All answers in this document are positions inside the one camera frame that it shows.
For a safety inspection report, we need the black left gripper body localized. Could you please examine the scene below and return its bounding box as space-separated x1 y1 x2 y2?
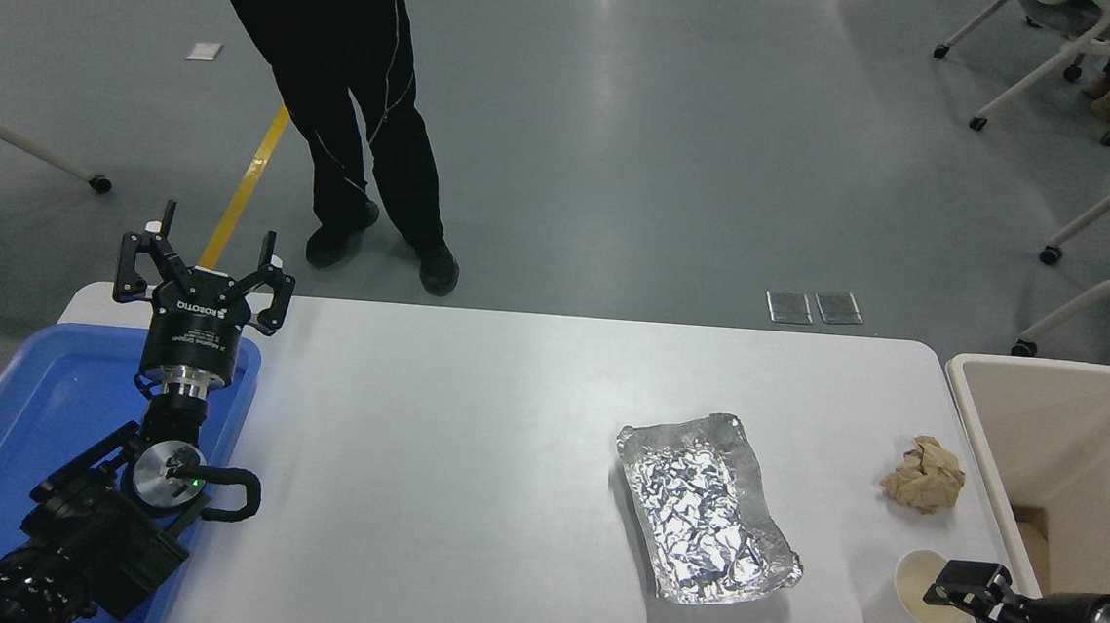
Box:
137 264 257 392

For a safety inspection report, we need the white paper cup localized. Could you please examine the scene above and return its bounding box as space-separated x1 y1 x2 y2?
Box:
861 545 980 623

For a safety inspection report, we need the brown cardboard piece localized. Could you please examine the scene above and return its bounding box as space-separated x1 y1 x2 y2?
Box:
1007 505 1058 594

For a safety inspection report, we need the crumpled tan paper ball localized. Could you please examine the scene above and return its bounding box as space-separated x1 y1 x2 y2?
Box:
878 433 969 518

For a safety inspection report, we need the blue plastic tray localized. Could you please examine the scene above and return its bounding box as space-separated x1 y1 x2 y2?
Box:
0 317 265 623

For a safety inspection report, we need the large pale bin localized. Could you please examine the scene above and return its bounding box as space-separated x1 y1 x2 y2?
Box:
928 352 1110 623

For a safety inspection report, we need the standing person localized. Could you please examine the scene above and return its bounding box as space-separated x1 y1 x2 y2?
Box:
189 0 481 299

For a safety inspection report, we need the silver foil tray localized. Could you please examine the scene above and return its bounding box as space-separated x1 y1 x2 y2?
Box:
605 406 814 613

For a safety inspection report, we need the metal floor plate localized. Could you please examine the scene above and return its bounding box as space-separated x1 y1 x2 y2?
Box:
813 290 866 328
765 290 816 327

